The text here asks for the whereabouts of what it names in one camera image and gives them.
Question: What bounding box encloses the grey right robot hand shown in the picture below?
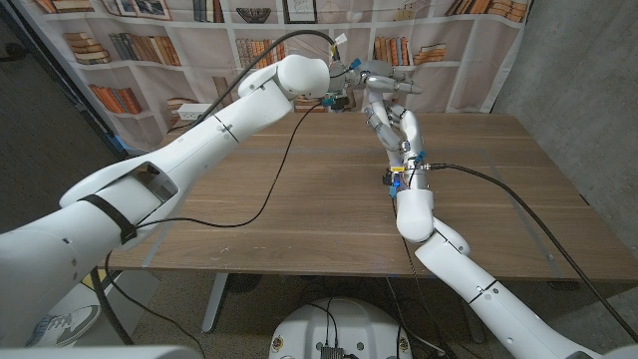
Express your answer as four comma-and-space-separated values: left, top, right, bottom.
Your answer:
363, 102, 431, 193

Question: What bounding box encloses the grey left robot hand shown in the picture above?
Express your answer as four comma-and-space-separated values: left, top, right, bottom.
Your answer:
329, 59, 425, 101

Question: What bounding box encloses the white PVC connector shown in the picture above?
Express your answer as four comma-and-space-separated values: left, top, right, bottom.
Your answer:
368, 89, 388, 114

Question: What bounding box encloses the white power strip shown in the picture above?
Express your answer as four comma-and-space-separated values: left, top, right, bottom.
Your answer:
176, 103, 213, 121

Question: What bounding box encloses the grey table leg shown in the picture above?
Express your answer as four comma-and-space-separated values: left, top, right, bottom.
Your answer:
201, 272, 230, 334
456, 298, 487, 344

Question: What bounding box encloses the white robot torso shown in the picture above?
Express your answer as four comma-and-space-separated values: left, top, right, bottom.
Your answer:
268, 297, 414, 359

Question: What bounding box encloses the printed bookshelf backdrop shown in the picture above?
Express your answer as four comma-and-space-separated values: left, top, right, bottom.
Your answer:
9, 0, 534, 156

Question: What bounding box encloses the dark grey partition panel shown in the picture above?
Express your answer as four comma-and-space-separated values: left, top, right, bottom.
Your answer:
0, 9, 129, 233

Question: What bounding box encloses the white sneaker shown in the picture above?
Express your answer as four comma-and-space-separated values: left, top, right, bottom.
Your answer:
24, 304, 102, 348

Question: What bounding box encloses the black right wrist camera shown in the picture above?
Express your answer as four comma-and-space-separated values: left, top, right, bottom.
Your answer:
382, 169, 402, 198

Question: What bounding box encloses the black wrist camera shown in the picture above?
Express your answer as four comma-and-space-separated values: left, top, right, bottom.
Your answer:
382, 169, 402, 198
321, 95, 351, 111

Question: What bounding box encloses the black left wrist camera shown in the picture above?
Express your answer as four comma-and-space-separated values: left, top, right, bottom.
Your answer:
321, 95, 351, 111

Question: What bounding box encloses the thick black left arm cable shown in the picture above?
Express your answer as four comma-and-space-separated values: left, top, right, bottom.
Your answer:
166, 29, 343, 135

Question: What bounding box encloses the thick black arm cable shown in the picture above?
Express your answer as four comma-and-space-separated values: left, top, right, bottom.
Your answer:
423, 162, 638, 343
166, 29, 343, 135

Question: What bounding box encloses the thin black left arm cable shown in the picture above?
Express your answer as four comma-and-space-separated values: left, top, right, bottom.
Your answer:
134, 102, 323, 230

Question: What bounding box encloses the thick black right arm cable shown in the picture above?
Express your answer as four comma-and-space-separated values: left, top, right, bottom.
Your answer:
423, 162, 638, 343

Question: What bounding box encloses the black torso cable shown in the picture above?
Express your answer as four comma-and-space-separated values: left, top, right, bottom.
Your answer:
303, 297, 341, 350

